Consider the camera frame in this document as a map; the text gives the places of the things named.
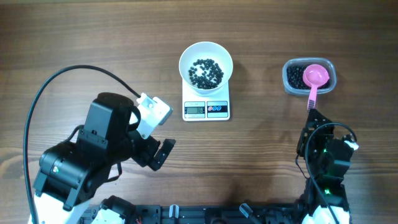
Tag pink measuring scoop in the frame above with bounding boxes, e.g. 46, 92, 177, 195
303, 64, 330, 110

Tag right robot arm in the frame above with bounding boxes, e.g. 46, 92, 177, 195
295, 109, 359, 224

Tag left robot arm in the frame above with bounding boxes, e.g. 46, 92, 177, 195
29, 92, 175, 223

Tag white digital kitchen scale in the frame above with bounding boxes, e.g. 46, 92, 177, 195
182, 81, 231, 122

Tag black beans in bowl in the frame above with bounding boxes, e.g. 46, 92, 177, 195
188, 58, 224, 90

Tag white bowl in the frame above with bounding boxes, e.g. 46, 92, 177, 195
178, 42, 234, 94

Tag clear plastic container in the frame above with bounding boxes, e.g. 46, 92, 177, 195
282, 57, 337, 96

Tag right black cable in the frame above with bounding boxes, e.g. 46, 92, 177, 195
303, 122, 358, 224

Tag black cable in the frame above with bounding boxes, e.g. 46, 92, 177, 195
23, 64, 142, 224
303, 122, 358, 224

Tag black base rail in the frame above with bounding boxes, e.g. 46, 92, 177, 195
77, 194, 352, 224

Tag left black cable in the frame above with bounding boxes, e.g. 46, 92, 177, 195
23, 64, 142, 224

